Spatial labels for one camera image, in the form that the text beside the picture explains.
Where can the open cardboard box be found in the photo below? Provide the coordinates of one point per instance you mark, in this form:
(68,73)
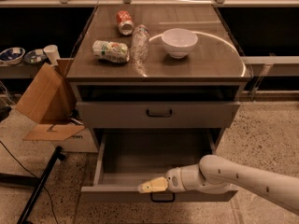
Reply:
(49,103)

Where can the grey drawer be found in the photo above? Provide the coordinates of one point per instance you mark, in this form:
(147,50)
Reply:
(157,114)
(126,160)

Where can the white paper cup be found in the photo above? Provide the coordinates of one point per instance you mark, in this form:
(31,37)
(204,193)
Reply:
(52,53)

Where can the grey top drawer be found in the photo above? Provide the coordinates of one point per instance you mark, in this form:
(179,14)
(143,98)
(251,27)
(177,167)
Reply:
(157,114)

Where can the blue bowl with card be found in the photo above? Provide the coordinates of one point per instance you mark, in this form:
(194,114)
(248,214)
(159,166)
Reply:
(35,57)

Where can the grey drawer cabinet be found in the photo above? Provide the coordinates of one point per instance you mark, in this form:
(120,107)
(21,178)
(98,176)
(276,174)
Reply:
(213,72)

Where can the red soda can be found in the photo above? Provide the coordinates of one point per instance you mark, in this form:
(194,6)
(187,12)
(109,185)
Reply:
(125,22)

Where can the black stand leg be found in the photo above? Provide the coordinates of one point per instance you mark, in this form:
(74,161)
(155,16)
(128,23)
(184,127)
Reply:
(38,183)

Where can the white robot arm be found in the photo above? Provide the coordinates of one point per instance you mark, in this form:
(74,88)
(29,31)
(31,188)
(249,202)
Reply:
(214,175)

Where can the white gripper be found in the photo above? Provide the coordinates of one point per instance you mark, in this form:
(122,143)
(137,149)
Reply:
(174,177)

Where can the clear plastic bottle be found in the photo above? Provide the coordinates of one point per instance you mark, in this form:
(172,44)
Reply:
(140,43)

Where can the blue white bowl left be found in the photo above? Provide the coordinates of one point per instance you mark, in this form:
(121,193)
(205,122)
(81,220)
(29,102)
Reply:
(12,56)

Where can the crushed green white can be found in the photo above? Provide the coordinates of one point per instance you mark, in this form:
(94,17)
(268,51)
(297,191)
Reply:
(111,51)

